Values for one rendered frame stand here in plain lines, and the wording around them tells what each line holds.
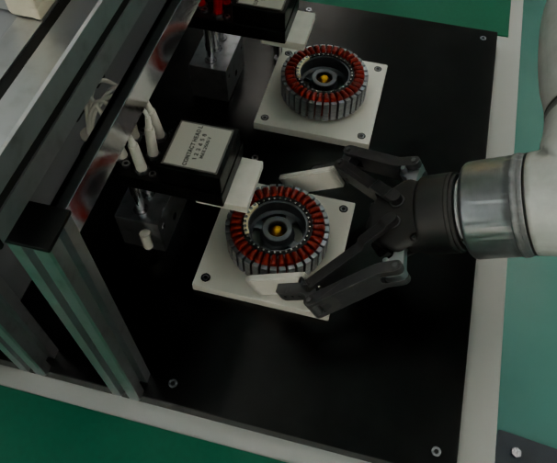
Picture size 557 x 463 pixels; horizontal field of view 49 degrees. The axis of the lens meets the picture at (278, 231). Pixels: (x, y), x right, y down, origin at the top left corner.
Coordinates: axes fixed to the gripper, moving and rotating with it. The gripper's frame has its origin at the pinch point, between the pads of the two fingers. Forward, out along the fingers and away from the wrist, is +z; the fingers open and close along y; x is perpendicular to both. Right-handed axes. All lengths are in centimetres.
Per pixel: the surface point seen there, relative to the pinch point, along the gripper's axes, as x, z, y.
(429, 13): -10, -7, 49
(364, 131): -5.0, -4.5, 18.6
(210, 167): 13.2, -0.8, -2.3
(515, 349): -94, -3, 33
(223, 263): 0.7, 5.5, -4.2
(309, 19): 8.2, -1.4, 25.7
